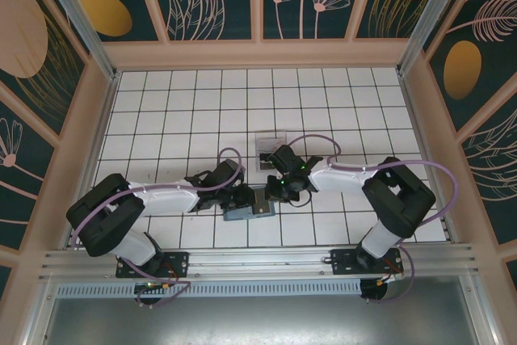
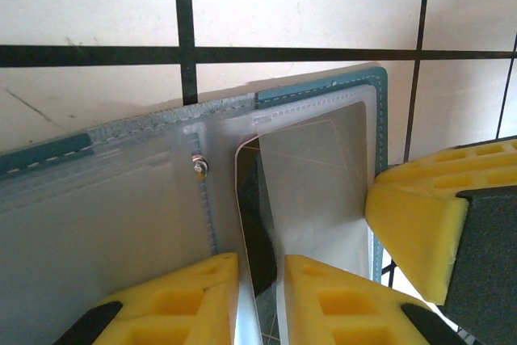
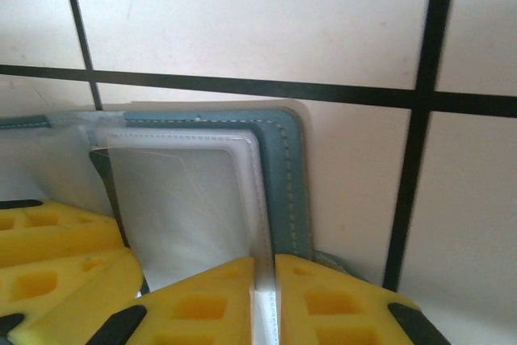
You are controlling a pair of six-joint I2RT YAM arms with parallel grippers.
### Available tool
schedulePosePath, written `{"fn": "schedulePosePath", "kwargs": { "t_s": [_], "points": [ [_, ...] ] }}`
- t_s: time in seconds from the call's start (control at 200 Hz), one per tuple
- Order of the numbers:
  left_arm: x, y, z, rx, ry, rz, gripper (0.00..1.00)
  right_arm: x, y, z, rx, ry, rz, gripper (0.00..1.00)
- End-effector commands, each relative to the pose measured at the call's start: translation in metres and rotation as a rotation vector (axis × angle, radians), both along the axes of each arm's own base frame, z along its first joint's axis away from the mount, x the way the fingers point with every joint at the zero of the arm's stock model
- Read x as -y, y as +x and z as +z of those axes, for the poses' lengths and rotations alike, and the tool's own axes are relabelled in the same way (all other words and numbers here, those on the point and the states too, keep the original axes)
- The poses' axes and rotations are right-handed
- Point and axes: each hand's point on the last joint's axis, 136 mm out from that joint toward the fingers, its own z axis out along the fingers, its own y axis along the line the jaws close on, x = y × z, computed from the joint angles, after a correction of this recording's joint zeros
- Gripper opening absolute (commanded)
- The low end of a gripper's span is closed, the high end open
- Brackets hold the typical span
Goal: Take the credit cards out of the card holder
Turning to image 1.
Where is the teal card holder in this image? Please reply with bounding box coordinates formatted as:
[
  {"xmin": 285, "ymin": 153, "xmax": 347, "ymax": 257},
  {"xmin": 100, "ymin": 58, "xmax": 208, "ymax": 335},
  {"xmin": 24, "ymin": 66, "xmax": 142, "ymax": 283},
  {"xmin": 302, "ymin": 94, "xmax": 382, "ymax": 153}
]
[{"xmin": 223, "ymin": 187, "xmax": 278, "ymax": 223}]

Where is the grey slotted cable duct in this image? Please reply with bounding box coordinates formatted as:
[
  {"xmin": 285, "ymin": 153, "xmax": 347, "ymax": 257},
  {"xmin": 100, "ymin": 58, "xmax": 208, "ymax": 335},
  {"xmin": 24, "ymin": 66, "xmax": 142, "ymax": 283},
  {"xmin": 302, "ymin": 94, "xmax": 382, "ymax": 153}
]
[{"xmin": 56, "ymin": 282, "xmax": 364, "ymax": 298}]

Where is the clear acrylic card stand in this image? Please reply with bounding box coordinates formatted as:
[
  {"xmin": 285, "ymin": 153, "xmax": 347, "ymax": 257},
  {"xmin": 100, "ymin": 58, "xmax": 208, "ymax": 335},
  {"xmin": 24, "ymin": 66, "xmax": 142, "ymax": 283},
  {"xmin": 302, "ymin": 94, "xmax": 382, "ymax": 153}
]
[{"xmin": 256, "ymin": 131, "xmax": 289, "ymax": 172}]

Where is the black card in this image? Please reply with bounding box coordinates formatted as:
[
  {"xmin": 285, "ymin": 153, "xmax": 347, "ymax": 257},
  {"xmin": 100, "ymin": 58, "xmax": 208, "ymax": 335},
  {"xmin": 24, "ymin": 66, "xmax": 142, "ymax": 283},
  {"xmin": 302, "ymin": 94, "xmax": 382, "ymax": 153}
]
[{"xmin": 260, "ymin": 153, "xmax": 280, "ymax": 171}]

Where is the small circuit board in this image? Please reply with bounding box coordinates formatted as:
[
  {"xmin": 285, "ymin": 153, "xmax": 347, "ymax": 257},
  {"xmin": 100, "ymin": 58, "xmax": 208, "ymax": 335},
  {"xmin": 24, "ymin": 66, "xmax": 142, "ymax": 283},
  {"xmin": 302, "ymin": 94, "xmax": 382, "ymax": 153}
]
[{"xmin": 134, "ymin": 280, "xmax": 170, "ymax": 294}]

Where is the aluminium mounting rail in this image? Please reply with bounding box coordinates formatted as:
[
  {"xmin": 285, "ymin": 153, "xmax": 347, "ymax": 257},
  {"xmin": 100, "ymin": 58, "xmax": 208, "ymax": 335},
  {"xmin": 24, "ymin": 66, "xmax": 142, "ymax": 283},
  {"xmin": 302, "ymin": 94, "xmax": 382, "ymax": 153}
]
[{"xmin": 40, "ymin": 242, "xmax": 480, "ymax": 281}]

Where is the grey metal sheet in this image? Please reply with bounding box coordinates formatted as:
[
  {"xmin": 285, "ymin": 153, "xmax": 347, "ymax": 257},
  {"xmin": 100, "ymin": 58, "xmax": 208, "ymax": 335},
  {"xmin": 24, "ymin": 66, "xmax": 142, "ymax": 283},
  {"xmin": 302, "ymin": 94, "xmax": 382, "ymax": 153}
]
[{"xmin": 38, "ymin": 276, "xmax": 481, "ymax": 345}]

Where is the aluminium corner post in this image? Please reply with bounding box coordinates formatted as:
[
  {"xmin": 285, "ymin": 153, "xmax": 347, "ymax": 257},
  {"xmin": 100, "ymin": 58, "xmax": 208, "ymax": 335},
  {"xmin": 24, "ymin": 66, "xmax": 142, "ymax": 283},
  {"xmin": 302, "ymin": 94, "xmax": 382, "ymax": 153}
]
[
  {"xmin": 397, "ymin": 0, "xmax": 480, "ymax": 76},
  {"xmin": 33, "ymin": 0, "xmax": 123, "ymax": 79}
]

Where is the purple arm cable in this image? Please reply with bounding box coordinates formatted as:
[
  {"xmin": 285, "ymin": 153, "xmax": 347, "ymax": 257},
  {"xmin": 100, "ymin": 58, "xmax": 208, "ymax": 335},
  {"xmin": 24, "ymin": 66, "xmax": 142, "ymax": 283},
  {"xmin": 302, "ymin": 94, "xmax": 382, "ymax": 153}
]
[
  {"xmin": 287, "ymin": 134, "xmax": 460, "ymax": 305},
  {"xmin": 70, "ymin": 146, "xmax": 246, "ymax": 309}
]

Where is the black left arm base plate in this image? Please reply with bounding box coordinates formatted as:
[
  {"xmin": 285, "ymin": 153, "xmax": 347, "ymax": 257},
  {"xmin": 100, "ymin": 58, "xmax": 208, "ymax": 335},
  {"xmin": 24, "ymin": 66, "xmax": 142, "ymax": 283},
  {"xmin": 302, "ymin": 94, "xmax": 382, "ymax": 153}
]
[{"xmin": 116, "ymin": 250, "xmax": 191, "ymax": 280}]

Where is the grey card pink print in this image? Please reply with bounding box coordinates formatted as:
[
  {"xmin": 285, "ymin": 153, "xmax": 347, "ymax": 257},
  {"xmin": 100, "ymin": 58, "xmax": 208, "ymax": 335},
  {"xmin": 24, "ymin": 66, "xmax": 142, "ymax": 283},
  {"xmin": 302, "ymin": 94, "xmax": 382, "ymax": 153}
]
[{"xmin": 258, "ymin": 137, "xmax": 284, "ymax": 153}]

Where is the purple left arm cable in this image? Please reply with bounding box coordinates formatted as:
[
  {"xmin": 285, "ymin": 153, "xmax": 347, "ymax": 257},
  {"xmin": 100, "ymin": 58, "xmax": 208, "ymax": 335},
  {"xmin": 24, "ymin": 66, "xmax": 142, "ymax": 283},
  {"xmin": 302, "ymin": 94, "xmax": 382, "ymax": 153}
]
[{"xmin": 70, "ymin": 146, "xmax": 246, "ymax": 309}]

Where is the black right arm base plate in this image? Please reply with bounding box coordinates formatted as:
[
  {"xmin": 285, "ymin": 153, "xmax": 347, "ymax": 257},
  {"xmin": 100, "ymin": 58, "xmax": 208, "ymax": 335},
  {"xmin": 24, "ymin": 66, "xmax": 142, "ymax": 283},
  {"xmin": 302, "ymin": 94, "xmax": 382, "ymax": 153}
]
[{"xmin": 330, "ymin": 248, "xmax": 405, "ymax": 276}]

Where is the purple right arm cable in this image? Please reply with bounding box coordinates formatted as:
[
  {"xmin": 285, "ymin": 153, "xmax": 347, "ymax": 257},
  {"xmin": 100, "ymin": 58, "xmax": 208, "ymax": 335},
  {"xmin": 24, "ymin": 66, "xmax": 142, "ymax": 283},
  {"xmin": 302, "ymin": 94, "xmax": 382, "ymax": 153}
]
[{"xmin": 287, "ymin": 134, "xmax": 460, "ymax": 305}]

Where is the aluminium side rail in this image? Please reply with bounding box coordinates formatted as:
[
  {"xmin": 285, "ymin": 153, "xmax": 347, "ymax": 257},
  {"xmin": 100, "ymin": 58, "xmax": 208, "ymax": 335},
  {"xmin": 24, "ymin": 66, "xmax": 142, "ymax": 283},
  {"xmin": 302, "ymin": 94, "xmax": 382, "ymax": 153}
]
[
  {"xmin": 60, "ymin": 71, "xmax": 123, "ymax": 250},
  {"xmin": 397, "ymin": 72, "xmax": 452, "ymax": 243}
]

